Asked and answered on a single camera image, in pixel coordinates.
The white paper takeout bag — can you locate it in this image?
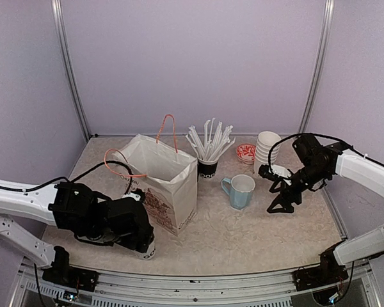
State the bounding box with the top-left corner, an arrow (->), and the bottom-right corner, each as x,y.
104,132 -> 198,236

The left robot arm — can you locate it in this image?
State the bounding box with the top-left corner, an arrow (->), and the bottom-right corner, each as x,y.
0,177 -> 156,285

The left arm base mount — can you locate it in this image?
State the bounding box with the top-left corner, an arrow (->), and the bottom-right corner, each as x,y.
42,246 -> 99,292

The black cup holding straws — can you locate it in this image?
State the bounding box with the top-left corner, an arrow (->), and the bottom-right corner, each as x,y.
197,158 -> 218,179

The stack of white paper cups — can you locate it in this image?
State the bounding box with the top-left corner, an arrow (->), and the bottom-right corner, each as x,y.
253,131 -> 281,175

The aluminium corner post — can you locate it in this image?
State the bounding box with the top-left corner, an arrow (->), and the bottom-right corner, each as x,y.
298,0 -> 335,133
51,0 -> 92,141

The front aluminium frame rail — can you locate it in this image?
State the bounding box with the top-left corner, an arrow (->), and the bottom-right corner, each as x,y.
6,260 -> 382,306

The light blue ceramic mug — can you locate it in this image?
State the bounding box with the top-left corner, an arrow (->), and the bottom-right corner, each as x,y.
221,174 -> 255,210

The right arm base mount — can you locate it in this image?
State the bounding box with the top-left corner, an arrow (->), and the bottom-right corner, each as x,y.
292,244 -> 349,291

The white paper cup GOOD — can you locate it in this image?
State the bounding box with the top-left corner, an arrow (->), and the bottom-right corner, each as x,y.
132,239 -> 156,260

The left aluminium corner post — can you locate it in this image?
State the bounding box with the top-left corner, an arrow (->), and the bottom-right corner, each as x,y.
51,0 -> 92,141

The right aluminium corner post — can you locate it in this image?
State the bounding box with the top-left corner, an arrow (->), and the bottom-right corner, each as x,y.
298,0 -> 335,133

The red patterned bowl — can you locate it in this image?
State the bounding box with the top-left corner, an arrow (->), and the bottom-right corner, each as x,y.
236,143 -> 256,165

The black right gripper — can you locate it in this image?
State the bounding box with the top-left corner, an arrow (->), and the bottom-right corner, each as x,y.
268,162 -> 330,211

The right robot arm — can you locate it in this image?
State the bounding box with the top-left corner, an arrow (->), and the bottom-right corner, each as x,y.
258,133 -> 384,284

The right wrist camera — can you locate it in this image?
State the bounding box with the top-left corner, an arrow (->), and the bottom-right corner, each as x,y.
258,164 -> 292,185

